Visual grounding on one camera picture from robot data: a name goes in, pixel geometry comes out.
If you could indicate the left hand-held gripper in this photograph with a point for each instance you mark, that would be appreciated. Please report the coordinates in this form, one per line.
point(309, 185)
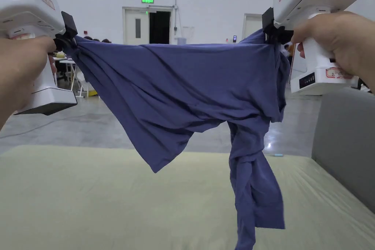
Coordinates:
point(20, 12)

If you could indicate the dark blue shirt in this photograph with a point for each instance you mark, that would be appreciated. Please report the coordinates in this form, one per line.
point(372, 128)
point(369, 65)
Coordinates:
point(181, 86)

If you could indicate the person's left hand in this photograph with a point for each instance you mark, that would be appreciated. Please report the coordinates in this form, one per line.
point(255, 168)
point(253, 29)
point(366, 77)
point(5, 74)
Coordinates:
point(23, 68)

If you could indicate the person's right hand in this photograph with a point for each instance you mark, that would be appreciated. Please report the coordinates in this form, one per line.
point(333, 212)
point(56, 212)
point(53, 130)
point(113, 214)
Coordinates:
point(348, 42)

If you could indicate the group of people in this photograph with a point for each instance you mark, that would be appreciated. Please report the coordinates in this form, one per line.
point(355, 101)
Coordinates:
point(98, 40)

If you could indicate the double door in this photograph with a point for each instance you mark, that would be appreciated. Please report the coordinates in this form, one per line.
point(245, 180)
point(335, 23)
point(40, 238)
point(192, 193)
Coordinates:
point(146, 26)

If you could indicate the green exit sign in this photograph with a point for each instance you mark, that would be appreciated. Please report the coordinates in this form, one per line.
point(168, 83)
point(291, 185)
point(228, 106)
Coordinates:
point(147, 0)

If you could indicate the small pale blue object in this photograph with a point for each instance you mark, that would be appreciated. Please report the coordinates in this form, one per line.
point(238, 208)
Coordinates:
point(278, 155)

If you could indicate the grey padded headboard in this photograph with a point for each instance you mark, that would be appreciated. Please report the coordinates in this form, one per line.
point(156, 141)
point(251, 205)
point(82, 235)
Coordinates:
point(345, 138)

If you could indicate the bed with pale green sheet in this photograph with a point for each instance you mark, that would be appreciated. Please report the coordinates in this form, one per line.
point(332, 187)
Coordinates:
point(102, 197)

